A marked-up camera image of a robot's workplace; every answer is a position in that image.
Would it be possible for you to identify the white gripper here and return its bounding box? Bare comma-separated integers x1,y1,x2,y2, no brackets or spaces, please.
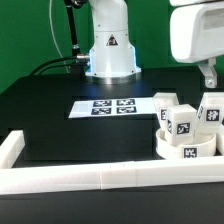
169,0,224,88

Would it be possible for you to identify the white round stool seat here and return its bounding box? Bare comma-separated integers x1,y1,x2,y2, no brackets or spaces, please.
156,129,216,159

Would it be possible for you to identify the white marker tag sheet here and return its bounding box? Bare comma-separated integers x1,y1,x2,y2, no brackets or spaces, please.
69,97,156,118

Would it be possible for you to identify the white U-shaped fence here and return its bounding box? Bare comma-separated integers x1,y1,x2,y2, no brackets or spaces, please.
0,130,224,195

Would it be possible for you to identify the black cable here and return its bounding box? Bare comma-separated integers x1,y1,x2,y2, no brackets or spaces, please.
38,62,88,76
28,55,90,76

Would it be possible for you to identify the white cable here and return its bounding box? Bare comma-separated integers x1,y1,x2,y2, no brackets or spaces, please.
48,0,71,74

